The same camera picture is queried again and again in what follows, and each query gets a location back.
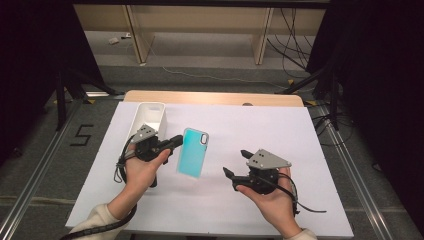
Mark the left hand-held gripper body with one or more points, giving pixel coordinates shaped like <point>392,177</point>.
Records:
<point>146,146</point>

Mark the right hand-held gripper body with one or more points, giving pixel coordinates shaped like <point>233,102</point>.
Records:
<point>263,161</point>

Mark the light blue phone case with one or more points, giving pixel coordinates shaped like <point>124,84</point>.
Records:
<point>192,153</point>

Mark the white plastic storage box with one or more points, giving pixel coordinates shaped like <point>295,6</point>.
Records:
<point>151,115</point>

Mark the person's left hand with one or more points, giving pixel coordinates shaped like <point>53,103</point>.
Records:
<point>141,176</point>

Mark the person's right hand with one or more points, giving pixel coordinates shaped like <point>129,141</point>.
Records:
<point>276,206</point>

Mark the white table cover sheet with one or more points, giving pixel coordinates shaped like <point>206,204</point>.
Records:
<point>233,206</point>

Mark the light wooden table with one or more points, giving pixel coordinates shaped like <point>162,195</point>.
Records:
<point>206,98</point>

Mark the black metal stand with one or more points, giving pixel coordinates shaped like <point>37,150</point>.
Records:
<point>61,100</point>
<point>334,100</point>

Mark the small white floor object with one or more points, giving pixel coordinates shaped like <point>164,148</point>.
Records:
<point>113,40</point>

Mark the beige wooden shelf unit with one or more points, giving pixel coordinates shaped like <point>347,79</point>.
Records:
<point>200,20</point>

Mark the black curtain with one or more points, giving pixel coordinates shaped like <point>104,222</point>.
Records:
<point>30,66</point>
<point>383,83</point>

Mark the metal floor rail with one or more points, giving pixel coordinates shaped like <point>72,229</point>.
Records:
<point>360,186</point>
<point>33,181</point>

